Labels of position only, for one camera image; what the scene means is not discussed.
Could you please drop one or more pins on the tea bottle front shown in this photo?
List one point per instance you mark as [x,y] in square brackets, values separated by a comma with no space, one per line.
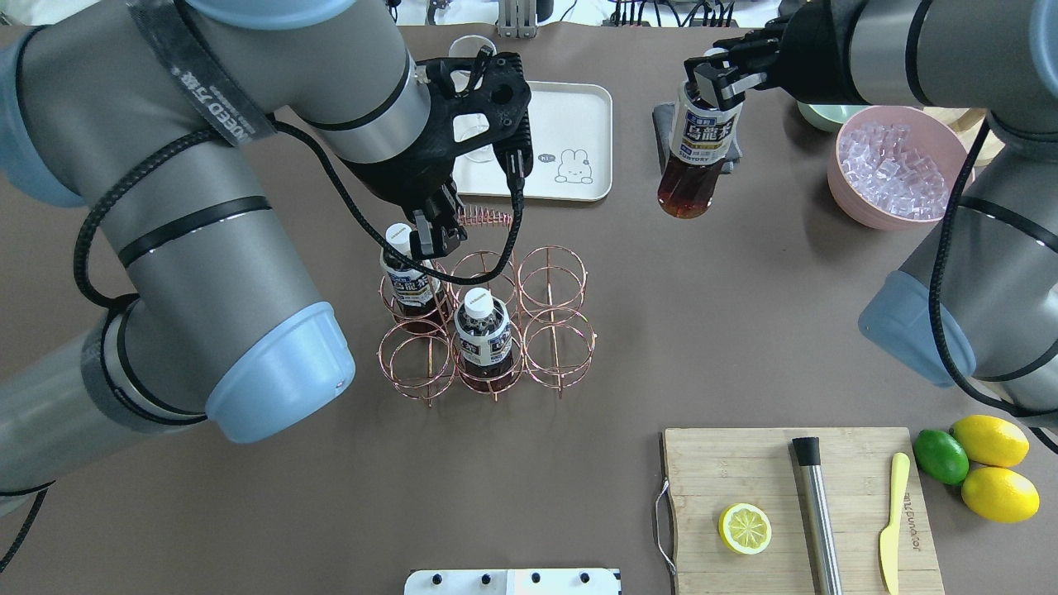
[702,132]

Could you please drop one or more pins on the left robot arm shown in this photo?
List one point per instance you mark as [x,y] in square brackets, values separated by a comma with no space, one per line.
[139,110]

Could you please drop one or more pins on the yellow plastic knife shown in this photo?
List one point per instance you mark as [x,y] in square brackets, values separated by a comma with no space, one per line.
[888,539]

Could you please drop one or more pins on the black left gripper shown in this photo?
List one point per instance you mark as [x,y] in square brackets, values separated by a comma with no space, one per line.
[395,183]

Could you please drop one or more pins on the half lemon slice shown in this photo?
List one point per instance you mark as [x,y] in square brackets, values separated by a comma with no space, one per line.
[745,529]

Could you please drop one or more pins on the lower yellow lemon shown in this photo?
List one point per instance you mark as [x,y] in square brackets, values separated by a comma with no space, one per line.
[1000,495]

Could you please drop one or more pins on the steel muddler black tip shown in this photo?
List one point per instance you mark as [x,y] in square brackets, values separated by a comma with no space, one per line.
[820,532]

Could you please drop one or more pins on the bamboo cutting board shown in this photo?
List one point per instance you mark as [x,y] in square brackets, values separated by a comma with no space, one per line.
[709,469]

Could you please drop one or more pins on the pink bowl of ice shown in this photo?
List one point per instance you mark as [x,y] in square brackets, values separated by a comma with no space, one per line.
[894,168]

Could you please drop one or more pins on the mint green bowl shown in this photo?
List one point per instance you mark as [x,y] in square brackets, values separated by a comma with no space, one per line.
[827,117]

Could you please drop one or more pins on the yellow lemon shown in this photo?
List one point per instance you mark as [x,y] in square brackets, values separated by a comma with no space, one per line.
[1000,495]
[991,440]

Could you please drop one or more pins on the tea bottle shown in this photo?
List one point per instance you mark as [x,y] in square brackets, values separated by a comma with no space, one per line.
[416,295]
[702,132]
[484,340]

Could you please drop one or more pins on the cream rabbit tray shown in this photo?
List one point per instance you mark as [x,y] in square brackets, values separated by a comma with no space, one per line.
[571,125]

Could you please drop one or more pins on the upper yellow lemon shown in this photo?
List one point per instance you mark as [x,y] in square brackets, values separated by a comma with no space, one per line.
[991,440]

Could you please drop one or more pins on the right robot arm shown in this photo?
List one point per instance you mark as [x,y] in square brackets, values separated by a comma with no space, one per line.
[974,305]

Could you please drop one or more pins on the green lime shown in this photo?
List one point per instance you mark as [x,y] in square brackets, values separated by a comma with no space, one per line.
[941,457]

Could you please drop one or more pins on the copper wire bottle basket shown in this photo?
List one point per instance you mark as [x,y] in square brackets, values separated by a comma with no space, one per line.
[553,342]

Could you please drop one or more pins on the tea bottle rear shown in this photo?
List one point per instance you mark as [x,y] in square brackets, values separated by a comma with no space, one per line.
[416,295]

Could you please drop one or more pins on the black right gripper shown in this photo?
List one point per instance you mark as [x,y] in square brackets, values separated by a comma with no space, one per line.
[811,48]

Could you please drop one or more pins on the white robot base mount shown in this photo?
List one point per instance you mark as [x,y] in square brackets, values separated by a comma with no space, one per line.
[514,581]

